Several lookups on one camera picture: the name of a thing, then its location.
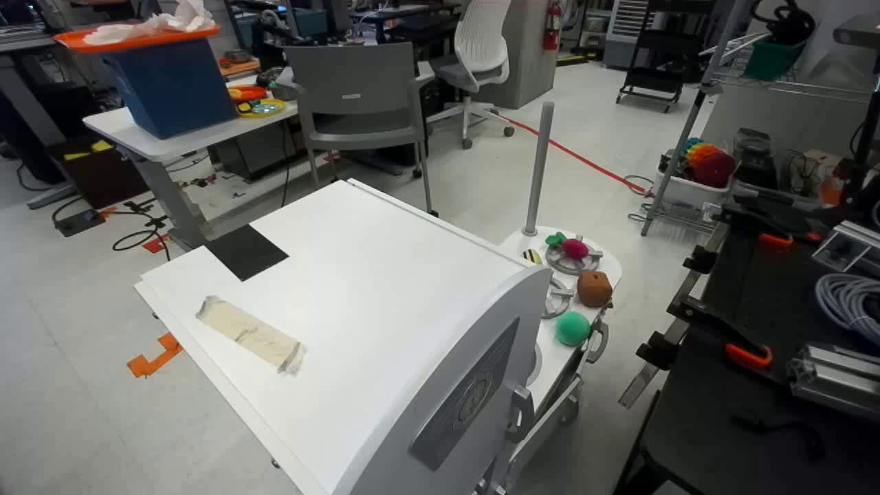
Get small white rounded table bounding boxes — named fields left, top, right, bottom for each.
left=493, top=221, right=627, bottom=477

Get grey metal strip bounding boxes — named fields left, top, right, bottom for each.
left=616, top=360, right=676, bottom=410

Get black perforated workbench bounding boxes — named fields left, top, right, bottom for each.
left=614, top=209, right=880, bottom=495

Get black table edge bracket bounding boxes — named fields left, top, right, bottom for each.
left=632, top=326, right=682, bottom=369
left=682, top=245, right=717, bottom=275

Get white toy bin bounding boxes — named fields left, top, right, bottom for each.
left=658, top=147, right=737, bottom=209

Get brown plush ball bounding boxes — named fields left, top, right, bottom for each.
left=576, top=268, right=616, bottom=309

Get blue storage bin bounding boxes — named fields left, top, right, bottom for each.
left=94, top=34, right=240, bottom=143

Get white crumpled plastic sheet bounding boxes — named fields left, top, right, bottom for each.
left=82, top=0, right=218, bottom=47

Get silver metal frame piece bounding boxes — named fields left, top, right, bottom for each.
left=808, top=216, right=880, bottom=276

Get orange red toy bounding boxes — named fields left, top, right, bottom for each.
left=229, top=81, right=272, bottom=103

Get beige tape strip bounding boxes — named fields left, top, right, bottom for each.
left=195, top=293, right=309, bottom=377

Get large white cabinet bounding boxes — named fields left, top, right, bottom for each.
left=132, top=175, right=552, bottom=495

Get aluminium extrusion bar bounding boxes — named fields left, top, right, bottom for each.
left=787, top=340, right=880, bottom=422

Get green plush ball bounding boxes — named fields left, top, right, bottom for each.
left=552, top=307, right=594, bottom=348

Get red fire extinguisher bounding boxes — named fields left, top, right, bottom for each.
left=543, top=0, right=565, bottom=55

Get yellow green ring toy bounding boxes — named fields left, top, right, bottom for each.
left=235, top=95, right=290, bottom=120

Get black rolling cart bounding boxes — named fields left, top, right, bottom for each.
left=614, top=0, right=717, bottom=114

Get black square patch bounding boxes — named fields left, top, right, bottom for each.
left=202, top=221, right=292, bottom=283

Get grey plastic chair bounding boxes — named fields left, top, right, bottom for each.
left=284, top=39, right=440, bottom=216

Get grey tripod stand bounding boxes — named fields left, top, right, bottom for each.
left=640, top=0, right=745, bottom=239

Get grey vertical pole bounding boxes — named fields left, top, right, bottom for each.
left=521, top=99, right=559, bottom=239

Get white side table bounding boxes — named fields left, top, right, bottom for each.
left=81, top=92, right=324, bottom=249

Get orange bin lid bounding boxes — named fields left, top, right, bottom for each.
left=52, top=21, right=224, bottom=55

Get green bucket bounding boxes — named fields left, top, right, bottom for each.
left=742, top=34, right=808, bottom=81

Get dark grey desk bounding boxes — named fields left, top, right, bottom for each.
left=0, top=23, right=81, bottom=210

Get black floor cables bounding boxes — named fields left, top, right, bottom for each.
left=94, top=194, right=174, bottom=256

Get white office chair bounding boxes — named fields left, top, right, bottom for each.
left=430, top=0, right=518, bottom=151

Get grey cable coil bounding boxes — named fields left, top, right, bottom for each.
left=814, top=271, right=880, bottom=347

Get black box yellow tape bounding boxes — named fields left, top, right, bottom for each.
left=50, top=135, right=149, bottom=209

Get black clamp orange handle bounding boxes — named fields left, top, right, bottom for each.
left=723, top=194, right=823, bottom=252
left=665, top=293, right=776, bottom=374

